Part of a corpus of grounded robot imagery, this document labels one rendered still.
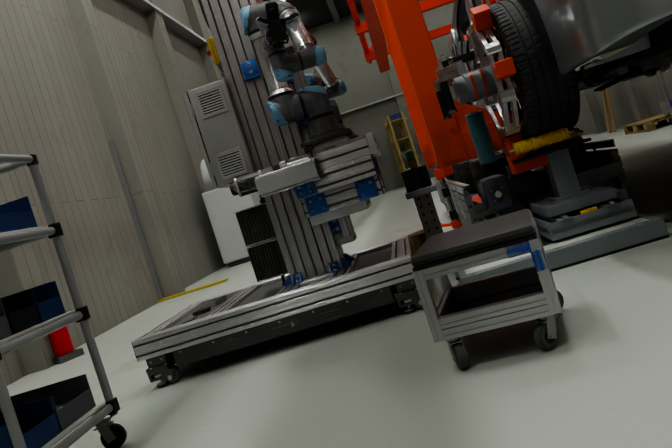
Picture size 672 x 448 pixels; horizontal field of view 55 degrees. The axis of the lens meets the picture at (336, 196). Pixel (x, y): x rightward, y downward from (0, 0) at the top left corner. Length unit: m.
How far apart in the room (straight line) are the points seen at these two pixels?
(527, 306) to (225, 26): 1.97
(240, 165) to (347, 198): 0.53
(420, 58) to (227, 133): 1.15
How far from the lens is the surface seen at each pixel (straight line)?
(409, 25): 3.58
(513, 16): 2.95
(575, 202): 3.00
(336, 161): 2.78
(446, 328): 1.84
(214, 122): 3.04
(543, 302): 1.80
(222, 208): 9.39
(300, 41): 2.68
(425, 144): 5.43
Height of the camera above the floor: 0.58
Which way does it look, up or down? level
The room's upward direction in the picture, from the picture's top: 18 degrees counter-clockwise
